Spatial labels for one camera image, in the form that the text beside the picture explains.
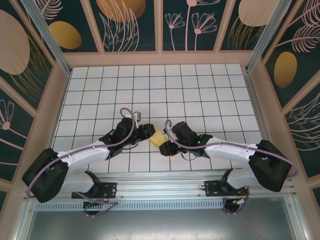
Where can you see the yellow cloth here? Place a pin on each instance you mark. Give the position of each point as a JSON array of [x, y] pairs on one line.
[[157, 138]]

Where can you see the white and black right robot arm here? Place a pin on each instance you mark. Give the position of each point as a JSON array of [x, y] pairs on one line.
[[270, 167]]

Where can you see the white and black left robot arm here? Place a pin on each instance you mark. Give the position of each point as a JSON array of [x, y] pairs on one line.
[[45, 177]]

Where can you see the grey steel sheet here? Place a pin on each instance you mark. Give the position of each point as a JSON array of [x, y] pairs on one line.
[[160, 225]]

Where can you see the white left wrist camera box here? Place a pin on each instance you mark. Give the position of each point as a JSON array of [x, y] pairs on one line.
[[137, 116]]

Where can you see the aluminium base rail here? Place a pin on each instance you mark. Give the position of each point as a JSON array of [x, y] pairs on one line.
[[160, 185]]

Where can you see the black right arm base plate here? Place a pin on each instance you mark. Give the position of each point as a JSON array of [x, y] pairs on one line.
[[212, 187]]

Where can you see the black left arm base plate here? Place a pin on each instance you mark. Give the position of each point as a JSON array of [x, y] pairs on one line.
[[111, 188]]

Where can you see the aluminium side rail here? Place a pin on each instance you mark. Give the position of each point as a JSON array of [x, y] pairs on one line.
[[257, 105]]

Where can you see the aluminium corner post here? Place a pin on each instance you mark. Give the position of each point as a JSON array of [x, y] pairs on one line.
[[47, 37], [265, 35]]

